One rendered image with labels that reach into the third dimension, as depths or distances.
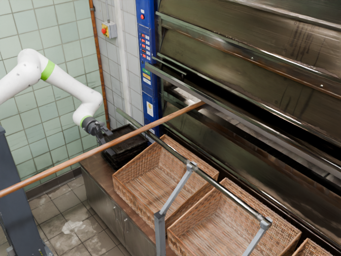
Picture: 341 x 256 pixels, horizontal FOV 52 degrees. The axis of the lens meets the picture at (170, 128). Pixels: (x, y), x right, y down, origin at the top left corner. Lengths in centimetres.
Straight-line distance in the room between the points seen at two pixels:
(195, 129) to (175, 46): 55
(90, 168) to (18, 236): 67
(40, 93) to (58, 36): 48
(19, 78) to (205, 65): 98
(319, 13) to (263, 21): 28
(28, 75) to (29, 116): 125
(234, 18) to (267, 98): 42
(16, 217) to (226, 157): 145
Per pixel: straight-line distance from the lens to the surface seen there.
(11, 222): 267
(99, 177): 269
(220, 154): 220
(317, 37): 158
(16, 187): 183
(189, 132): 237
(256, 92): 181
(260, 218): 161
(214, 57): 198
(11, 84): 192
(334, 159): 162
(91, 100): 216
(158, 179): 260
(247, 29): 176
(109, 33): 274
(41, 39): 292
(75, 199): 340
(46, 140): 328
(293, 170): 188
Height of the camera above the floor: 236
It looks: 35 degrees down
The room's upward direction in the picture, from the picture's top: 1 degrees counter-clockwise
